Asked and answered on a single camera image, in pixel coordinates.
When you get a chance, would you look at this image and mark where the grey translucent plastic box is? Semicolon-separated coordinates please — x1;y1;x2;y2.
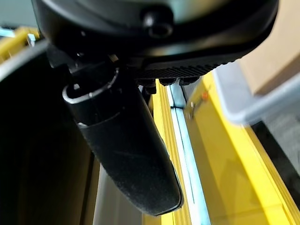
211;60;300;203

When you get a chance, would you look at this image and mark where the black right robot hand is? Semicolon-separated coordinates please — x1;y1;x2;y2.
31;0;280;217

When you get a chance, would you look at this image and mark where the large black sole-shaped part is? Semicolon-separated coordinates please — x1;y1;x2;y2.
0;39;102;225

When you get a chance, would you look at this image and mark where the yellow metal shelf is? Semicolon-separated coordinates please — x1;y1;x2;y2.
0;26;300;225

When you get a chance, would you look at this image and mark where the brown cardboard box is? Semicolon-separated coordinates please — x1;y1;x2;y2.
238;0;300;96

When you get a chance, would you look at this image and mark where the silver shelf rail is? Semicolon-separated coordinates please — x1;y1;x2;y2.
166;83;211;225

